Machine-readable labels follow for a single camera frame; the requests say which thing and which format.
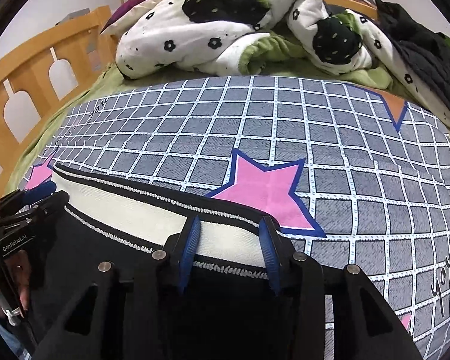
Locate black pants with white stripe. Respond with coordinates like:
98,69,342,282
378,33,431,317
32,165,294,359

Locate white floral black comforter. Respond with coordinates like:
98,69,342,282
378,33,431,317
115,0,450,130

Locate grey checked star bedsheet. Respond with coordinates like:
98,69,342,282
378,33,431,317
22,76,450,359

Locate wooden bed frame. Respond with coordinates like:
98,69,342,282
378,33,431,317
0,0,380,203

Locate person's left hand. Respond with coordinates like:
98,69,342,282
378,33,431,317
0,250,32,319

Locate black clothing pile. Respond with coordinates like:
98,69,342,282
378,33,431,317
376,0,450,111

